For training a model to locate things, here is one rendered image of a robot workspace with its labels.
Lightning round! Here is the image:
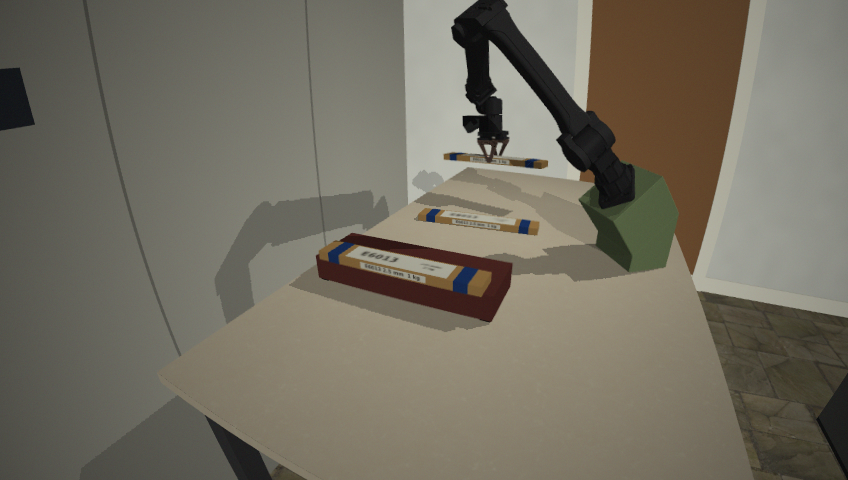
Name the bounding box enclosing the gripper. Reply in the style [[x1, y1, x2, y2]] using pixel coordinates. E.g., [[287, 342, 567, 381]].
[[477, 115, 509, 163]]

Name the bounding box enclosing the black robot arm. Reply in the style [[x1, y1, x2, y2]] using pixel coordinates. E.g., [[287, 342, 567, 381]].
[[451, 0, 635, 209]]

